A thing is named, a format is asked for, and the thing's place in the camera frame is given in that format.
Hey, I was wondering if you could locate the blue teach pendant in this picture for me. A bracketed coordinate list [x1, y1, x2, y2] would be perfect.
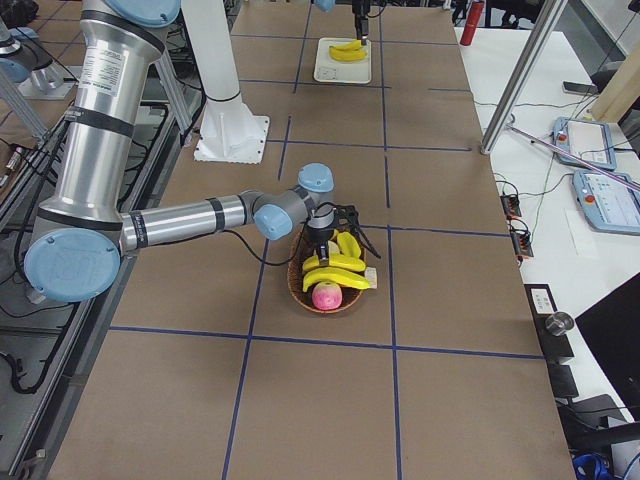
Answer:
[572, 171, 639, 235]
[553, 117, 617, 171]

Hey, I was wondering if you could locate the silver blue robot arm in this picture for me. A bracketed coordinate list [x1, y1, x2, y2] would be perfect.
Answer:
[23, 1, 334, 302]
[313, 0, 371, 46]

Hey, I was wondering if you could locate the yellow starfruit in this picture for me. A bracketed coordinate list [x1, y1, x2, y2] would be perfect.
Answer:
[336, 231, 362, 259]

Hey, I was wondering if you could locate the metal grabber stick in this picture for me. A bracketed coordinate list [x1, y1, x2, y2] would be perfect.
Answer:
[507, 123, 640, 191]

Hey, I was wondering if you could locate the aluminium frame post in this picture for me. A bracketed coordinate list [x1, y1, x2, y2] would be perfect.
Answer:
[480, 0, 568, 155]

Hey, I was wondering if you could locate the paper price tag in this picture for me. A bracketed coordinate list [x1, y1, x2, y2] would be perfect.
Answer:
[363, 267, 378, 289]

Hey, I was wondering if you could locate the blue teach pendant near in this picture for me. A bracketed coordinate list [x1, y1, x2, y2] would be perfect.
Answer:
[572, 171, 639, 235]

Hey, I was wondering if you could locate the red water bottle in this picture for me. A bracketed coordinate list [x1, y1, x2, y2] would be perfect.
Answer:
[460, 0, 485, 46]

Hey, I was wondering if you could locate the brown wicker basket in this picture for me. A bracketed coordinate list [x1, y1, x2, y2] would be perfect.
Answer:
[287, 230, 366, 314]

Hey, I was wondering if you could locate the yellow banana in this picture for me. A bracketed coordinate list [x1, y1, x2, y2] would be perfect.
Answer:
[302, 267, 372, 292]
[301, 253, 367, 273]
[329, 46, 368, 64]
[330, 39, 362, 52]

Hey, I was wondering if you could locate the red pink apple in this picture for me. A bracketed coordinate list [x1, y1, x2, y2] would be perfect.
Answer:
[311, 281, 343, 311]

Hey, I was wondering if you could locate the white bear print tray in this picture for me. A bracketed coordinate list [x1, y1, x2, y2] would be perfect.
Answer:
[313, 37, 372, 85]

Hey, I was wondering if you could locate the yellow lemon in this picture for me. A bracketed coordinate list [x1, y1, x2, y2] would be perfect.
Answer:
[327, 241, 341, 255]

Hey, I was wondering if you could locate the blue teach pendant far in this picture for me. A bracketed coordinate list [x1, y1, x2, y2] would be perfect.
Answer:
[553, 117, 617, 171]

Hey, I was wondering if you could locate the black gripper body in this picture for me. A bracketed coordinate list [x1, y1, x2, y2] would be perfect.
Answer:
[351, 0, 371, 20]
[305, 205, 335, 245]

